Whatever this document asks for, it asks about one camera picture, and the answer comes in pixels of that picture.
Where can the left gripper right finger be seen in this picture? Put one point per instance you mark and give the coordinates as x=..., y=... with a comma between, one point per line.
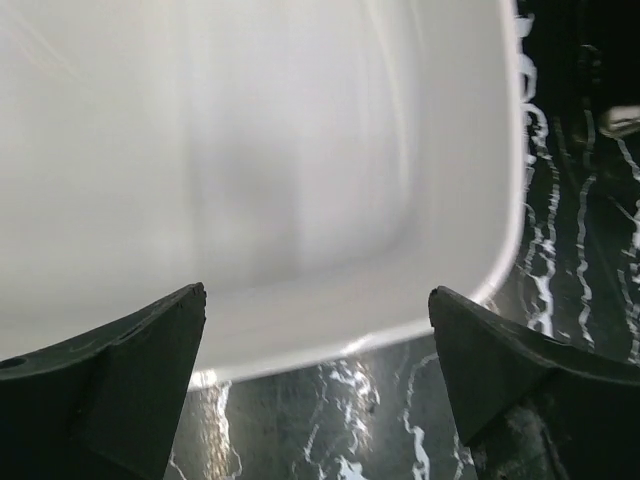
x=528, y=406

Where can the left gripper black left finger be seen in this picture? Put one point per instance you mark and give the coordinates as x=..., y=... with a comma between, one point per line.
x=104, y=404

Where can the white plastic basin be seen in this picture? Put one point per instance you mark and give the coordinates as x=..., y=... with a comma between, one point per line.
x=319, y=166

